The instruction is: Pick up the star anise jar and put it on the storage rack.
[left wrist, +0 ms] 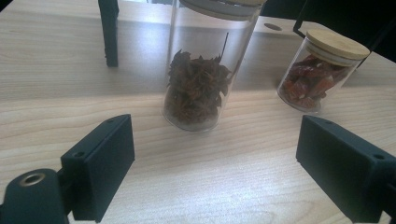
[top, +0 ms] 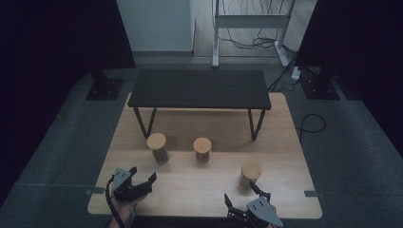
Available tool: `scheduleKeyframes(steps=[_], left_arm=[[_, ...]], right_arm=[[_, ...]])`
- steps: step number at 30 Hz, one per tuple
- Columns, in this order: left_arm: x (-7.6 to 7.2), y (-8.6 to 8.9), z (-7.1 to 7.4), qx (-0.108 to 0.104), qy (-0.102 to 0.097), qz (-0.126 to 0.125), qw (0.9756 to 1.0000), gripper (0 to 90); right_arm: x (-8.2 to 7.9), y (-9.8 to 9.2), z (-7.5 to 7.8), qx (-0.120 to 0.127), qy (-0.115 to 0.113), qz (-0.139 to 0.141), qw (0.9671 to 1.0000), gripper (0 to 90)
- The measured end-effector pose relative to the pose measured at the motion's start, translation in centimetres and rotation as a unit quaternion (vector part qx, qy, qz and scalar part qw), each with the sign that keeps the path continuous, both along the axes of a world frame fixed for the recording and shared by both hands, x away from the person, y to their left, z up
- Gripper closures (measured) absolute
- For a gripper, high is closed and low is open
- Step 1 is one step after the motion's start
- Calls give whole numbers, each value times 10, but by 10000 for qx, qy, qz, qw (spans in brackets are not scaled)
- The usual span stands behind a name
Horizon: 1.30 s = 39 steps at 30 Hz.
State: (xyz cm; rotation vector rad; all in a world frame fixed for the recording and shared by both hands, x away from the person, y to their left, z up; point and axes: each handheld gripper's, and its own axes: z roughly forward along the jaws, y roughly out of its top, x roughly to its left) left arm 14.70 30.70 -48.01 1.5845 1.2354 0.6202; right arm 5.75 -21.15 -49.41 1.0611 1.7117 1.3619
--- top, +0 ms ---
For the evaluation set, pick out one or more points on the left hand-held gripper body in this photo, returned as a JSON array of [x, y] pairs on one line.
[[126, 191]]

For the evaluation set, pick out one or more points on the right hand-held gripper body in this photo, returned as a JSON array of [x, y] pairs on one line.
[[261, 210]]

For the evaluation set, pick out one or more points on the wide glass jar wooden lid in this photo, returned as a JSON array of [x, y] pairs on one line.
[[251, 171]]

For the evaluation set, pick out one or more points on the tall glass jar wooden lid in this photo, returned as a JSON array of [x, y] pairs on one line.
[[156, 141]]

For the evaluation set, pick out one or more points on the small glass jar wooden lid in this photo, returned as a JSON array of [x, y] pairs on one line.
[[202, 145]]

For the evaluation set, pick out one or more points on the black shelf with metal legs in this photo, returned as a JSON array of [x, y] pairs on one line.
[[202, 88]]

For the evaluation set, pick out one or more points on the person's right hand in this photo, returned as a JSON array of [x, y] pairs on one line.
[[270, 225]]

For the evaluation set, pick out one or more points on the person's left hand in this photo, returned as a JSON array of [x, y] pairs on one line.
[[125, 212]]

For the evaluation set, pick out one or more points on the grey tape piece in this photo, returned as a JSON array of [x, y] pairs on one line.
[[311, 193], [95, 190]]

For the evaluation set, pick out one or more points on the black stand base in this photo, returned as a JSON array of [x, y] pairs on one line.
[[318, 88], [104, 90]]

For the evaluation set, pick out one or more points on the white power strip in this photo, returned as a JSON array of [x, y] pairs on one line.
[[296, 74]]

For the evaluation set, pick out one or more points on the white desk frame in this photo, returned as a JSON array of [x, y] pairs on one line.
[[250, 21]]

